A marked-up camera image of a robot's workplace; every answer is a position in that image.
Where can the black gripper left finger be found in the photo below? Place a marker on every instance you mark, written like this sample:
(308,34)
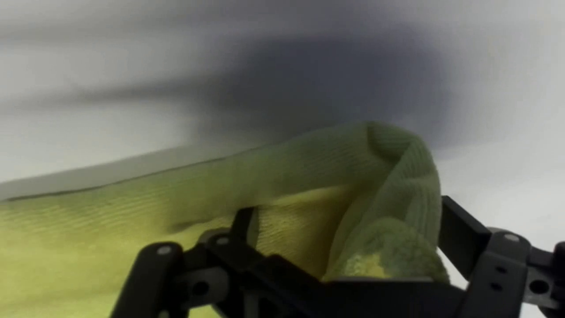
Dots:
(237,281)

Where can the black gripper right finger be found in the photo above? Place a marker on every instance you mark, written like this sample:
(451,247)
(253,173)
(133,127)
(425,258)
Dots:
(504,269)

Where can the yellow towel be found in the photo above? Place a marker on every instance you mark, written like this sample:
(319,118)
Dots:
(356,200)

